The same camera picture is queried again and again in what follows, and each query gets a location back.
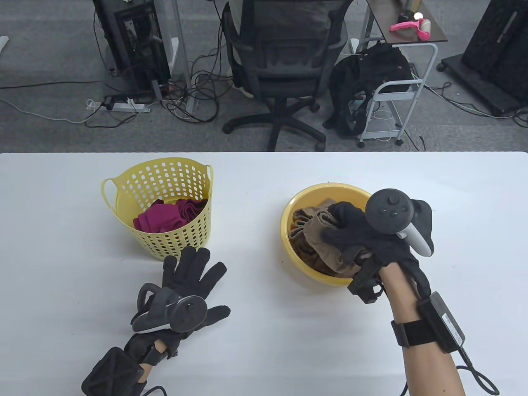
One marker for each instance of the yellow plastic basin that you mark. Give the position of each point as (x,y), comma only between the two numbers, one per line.
(301,194)

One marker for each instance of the white power strip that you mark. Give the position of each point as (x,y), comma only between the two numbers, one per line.
(123,107)

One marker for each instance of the maroon shorts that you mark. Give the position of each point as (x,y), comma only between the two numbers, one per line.
(161,216)

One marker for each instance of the black computer tower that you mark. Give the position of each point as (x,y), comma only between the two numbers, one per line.
(132,41)

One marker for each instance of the person's left hand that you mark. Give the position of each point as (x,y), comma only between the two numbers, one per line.
(189,276)

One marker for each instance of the white cart with brown top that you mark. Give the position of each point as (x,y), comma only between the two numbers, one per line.
(412,37)

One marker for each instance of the black backpack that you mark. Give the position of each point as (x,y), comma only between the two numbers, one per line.
(367,74)

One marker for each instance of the person's left forearm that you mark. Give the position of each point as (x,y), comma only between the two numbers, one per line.
(148,369)

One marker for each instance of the tan shorts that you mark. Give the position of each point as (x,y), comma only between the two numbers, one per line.
(317,243)

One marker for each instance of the person's right forearm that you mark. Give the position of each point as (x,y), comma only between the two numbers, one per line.
(429,371)

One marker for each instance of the person's right hand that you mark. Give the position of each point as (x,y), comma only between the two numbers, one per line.
(383,247)

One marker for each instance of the yellow perforated plastic basket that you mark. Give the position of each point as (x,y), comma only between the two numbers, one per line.
(165,173)

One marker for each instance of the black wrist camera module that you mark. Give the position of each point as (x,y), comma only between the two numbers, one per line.
(365,284)

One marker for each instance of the black mesh forearm pack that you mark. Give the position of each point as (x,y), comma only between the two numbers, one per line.
(113,373)

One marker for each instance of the black power pack box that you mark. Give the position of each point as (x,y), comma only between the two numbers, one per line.
(443,324)

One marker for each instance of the black office chair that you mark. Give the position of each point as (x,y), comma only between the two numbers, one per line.
(284,66)

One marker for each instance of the pink plastic gadget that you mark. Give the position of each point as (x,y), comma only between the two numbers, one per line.
(406,27)

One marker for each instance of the black rolling stand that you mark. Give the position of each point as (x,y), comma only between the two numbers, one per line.
(495,49)

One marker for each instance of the dark grey tracking controller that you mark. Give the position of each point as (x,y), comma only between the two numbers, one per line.
(390,210)
(187,313)

